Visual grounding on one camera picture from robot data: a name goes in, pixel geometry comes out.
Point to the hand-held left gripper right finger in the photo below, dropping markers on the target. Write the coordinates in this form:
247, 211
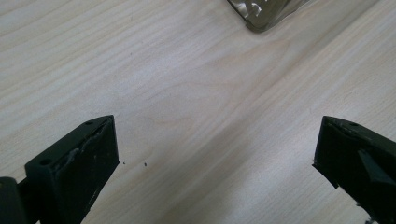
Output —
358, 155

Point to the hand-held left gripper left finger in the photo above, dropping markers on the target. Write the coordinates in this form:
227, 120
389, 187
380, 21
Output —
74, 174

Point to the clear brown plastic tray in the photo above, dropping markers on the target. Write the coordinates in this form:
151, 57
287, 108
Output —
267, 14

